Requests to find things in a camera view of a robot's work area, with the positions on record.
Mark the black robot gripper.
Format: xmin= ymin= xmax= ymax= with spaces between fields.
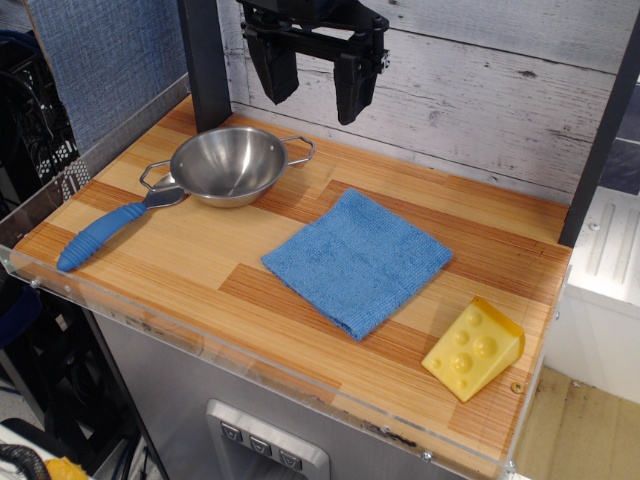
xmin=241 ymin=1 xmax=389 ymax=125

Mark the blue towel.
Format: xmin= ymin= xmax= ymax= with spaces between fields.
xmin=262 ymin=189 xmax=453 ymax=341

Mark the yellow plastic cheese wedge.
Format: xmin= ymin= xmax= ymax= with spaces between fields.
xmin=421 ymin=297 xmax=525 ymax=402

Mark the black plastic crate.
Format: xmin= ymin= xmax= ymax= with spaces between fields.
xmin=1 ymin=30 xmax=79 ymax=211

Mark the clear acrylic table guard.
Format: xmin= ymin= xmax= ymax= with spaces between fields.
xmin=1 ymin=100 xmax=570 ymax=479

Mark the silver dispenser button panel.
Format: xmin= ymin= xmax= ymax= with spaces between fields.
xmin=206 ymin=399 xmax=331 ymax=479

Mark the white ribbed appliance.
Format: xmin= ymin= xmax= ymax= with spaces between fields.
xmin=544 ymin=187 xmax=639 ymax=403

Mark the black left support post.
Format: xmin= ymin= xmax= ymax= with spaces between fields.
xmin=177 ymin=0 xmax=232 ymax=132

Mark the black support post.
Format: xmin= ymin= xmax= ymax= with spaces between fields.
xmin=177 ymin=0 xmax=232 ymax=132
xmin=558 ymin=15 xmax=639 ymax=248

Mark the steel bowl with handles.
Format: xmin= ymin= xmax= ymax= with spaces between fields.
xmin=140 ymin=127 xmax=316 ymax=208

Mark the blue handled metal spatula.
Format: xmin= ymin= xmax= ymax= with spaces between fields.
xmin=56 ymin=171 xmax=188 ymax=272

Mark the black right support post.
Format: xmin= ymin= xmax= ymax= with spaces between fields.
xmin=558 ymin=15 xmax=639 ymax=248

